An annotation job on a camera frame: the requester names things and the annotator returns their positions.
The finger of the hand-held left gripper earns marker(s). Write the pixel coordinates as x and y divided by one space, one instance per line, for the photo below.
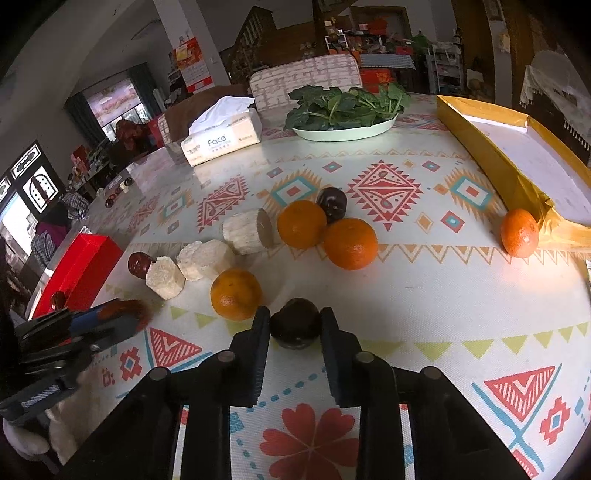
83 344
83 318

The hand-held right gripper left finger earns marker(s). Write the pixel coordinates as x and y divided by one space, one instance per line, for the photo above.
257 364

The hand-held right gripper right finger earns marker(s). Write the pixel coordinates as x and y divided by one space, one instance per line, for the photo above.
333 364

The red box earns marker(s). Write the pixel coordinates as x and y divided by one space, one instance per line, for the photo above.
76 272

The dark passion fruit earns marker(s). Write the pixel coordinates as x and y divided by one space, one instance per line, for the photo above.
295 330
331 201

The orange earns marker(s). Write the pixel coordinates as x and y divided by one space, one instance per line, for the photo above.
301 224
235 294
350 243
520 232

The person's left forearm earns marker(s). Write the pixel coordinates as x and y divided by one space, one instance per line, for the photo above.
60 424

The patterned tablecloth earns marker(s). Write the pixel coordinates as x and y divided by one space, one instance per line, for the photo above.
415 300

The black framed glass door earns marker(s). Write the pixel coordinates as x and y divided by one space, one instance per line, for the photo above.
27 184

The red cardboard carton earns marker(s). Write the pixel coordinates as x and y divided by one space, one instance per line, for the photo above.
152 130

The window with teal curtains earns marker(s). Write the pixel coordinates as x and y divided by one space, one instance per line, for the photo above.
115 104

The white tissue pack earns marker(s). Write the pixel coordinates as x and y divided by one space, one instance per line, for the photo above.
221 138

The pale green plate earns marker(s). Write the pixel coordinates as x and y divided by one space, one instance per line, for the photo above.
346 131

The brown chair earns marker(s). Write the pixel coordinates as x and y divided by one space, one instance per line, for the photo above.
203 108

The yellow box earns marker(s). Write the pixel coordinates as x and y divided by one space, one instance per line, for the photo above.
521 161

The chair with patterned cover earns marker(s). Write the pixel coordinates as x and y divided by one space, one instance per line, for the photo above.
304 78

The checkered cloth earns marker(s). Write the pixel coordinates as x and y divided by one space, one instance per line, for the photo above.
387 61

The white shelf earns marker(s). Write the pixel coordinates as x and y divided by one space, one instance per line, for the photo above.
445 64

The chair with white lace cover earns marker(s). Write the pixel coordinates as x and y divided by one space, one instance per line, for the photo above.
549 87

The red wall calendar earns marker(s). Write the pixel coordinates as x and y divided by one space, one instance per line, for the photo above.
191 64

